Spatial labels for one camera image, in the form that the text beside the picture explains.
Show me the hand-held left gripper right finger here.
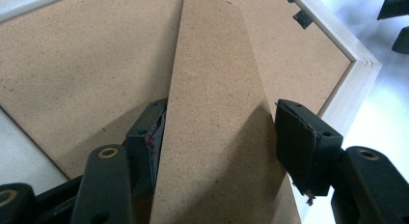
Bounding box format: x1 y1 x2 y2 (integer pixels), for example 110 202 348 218
274 98 344 207

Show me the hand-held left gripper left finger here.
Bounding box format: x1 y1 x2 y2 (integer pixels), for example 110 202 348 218
124 98 169 199

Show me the wooden picture frame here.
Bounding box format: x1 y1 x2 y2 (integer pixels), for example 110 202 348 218
0 0 383 224

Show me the white table mat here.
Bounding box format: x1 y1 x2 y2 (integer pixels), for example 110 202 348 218
0 0 409 224

